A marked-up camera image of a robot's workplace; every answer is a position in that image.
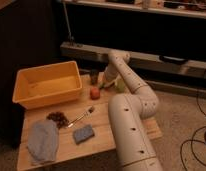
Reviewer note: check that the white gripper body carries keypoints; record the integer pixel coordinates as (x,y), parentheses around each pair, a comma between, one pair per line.
(110,73)

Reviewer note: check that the green pepper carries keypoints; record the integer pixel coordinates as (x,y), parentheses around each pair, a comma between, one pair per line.
(104,85)

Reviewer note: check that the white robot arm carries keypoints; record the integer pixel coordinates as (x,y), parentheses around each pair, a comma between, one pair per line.
(126,111)

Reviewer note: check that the yellow plastic tray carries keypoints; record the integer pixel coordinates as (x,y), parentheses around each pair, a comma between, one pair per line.
(47,85)

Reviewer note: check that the dark small cup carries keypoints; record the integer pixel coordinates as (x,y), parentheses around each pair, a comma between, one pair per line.
(94,76)

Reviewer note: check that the light green cup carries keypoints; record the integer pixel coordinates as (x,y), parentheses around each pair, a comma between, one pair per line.
(120,85)

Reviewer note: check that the red tomato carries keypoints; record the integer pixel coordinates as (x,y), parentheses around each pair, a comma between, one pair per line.
(94,93)

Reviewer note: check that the metal vertical pole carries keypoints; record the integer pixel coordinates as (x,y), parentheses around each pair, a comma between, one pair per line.
(70,37)

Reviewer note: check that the wooden table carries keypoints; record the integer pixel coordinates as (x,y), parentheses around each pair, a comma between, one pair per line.
(67,148)

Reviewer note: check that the dark grape bunch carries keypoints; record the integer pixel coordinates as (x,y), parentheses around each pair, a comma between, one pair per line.
(59,118)

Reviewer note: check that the blue sponge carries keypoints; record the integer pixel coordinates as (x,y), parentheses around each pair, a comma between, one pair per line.
(83,134)

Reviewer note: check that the blue grey cloth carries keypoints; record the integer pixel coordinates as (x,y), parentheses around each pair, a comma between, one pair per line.
(43,142)

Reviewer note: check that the brush with metal handle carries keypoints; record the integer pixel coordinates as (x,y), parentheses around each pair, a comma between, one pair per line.
(85,113)

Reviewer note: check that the metal shelf rail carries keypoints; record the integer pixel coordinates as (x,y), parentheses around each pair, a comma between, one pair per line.
(190,68)

